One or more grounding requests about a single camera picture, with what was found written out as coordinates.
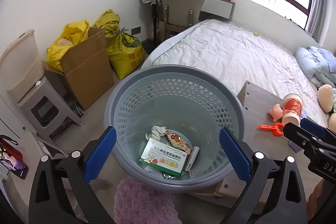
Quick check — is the grey plastic stool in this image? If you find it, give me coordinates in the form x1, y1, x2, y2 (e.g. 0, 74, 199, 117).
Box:
18, 76, 84, 143

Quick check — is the orange plastic clip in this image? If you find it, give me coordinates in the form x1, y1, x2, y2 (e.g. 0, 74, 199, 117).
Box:
258, 122, 284, 136

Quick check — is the grey curtain right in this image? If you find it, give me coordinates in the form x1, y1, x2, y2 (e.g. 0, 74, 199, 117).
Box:
305, 0, 327, 43

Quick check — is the grey upholstered chair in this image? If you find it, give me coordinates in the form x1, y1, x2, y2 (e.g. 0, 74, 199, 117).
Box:
161, 0, 205, 39

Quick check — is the snack wrapper in basket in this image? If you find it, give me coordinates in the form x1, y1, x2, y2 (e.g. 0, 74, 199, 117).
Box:
165, 130, 192, 156

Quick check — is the white grey desk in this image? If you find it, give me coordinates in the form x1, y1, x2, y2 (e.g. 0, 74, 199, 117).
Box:
201, 0, 236, 21

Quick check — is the pink pig toy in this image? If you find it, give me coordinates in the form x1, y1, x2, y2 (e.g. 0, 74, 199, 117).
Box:
268, 103, 284, 122

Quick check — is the red white paper cup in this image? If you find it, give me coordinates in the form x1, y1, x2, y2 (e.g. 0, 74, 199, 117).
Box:
281, 93, 303, 126

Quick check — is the brown cardboard box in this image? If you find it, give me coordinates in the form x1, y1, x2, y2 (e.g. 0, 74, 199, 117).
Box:
43, 27, 114, 110

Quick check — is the white green medicine box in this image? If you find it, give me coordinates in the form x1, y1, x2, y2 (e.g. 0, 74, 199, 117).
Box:
139, 138, 188, 177

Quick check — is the smartphone with red case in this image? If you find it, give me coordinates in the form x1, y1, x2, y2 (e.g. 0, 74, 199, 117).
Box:
0, 135, 29, 180

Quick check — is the bed with white sheet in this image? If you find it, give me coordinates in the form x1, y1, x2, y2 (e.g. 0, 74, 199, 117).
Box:
143, 19, 327, 126

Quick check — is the yellow sack near wall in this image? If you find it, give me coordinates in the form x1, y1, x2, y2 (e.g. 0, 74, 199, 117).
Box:
92, 9, 121, 38

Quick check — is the yellow printed rice sack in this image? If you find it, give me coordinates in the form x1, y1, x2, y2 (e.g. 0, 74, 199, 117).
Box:
106, 29, 146, 79

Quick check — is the grey plastic laundry basket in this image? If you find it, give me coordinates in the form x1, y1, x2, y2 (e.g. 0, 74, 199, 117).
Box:
104, 65, 244, 193

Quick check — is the yellow plastic bag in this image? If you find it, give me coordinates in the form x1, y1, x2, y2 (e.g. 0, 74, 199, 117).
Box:
46, 19, 90, 72

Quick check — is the white paper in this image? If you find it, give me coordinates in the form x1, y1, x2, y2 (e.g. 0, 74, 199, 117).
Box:
145, 125, 167, 141

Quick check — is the beige plastic storage bin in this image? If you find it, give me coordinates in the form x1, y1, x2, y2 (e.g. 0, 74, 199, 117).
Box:
1, 30, 45, 103

